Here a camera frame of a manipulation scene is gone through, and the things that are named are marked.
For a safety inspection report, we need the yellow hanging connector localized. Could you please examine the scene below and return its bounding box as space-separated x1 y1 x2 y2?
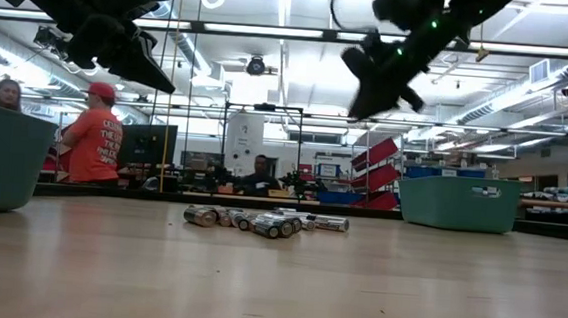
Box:
474 21 493 64

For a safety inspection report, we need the green plastic bin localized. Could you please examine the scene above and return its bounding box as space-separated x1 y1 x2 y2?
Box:
396 172 523 236

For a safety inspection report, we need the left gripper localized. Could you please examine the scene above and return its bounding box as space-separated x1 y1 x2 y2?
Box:
75 0 183 96

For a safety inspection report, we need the white ceiling vent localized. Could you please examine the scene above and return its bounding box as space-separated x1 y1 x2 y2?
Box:
528 57 553 86

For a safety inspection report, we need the black hanging cable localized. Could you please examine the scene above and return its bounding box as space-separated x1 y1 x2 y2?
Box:
148 0 176 122

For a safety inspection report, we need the white cylindrical tank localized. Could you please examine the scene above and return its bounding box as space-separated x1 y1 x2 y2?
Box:
222 112 267 176

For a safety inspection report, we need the blue storage bin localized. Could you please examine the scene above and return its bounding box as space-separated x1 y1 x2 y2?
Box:
403 163 488 184
315 189 366 208

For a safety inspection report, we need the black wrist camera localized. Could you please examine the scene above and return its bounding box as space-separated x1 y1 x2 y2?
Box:
370 0 429 34
64 12 128 73

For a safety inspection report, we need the black metal table frame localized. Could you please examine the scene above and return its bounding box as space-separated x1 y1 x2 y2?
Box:
32 181 568 243

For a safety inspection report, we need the person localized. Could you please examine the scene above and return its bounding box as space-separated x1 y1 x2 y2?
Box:
57 79 128 188
237 152 285 199
0 77 24 113

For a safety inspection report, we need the black computer monitor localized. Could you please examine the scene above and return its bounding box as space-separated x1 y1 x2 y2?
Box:
116 120 179 170

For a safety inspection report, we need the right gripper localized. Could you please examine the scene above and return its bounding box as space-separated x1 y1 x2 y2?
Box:
336 12 455 127

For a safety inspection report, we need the red storage bin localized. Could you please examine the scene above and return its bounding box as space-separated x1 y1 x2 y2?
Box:
350 135 401 174
356 162 402 194

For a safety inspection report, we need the dark blue plastic bin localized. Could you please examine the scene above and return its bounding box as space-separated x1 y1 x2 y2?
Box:
0 100 61 220

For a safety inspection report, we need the small white-framed screen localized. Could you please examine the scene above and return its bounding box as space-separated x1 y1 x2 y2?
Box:
316 161 341 181

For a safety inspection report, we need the black overhead light bar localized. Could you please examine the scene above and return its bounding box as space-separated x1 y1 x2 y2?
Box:
0 6 568 61

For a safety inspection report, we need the black ceiling spotlight cluster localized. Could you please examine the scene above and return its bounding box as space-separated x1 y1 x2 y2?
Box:
31 24 72 61

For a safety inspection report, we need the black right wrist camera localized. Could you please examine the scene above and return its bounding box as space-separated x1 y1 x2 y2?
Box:
370 0 429 34

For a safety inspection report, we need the grey tube bundle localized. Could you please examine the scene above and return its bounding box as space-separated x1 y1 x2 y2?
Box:
536 185 568 203

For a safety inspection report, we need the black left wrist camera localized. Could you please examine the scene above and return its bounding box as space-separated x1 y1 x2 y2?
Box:
64 12 128 73

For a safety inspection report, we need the wooden work table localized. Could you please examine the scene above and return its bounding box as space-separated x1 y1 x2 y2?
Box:
519 198 568 210

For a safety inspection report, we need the black metal frame stand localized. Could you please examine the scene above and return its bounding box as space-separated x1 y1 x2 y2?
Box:
217 100 307 202

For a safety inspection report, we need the silver ventilation duct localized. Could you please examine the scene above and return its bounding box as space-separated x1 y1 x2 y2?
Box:
0 21 157 126
164 30 217 78

